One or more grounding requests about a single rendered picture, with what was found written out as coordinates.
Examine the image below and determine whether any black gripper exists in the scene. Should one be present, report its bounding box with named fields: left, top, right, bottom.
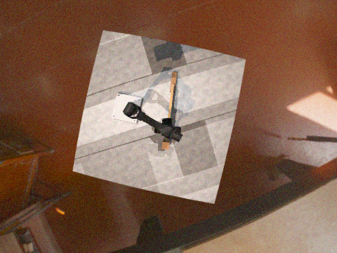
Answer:
left=154, top=126, right=181, bottom=134

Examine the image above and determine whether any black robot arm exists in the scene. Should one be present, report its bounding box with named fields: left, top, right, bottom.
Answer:
left=123, top=101, right=183, bottom=142

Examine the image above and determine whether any brown wooden post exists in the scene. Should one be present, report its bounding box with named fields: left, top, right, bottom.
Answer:
left=161, top=72, right=177, bottom=150

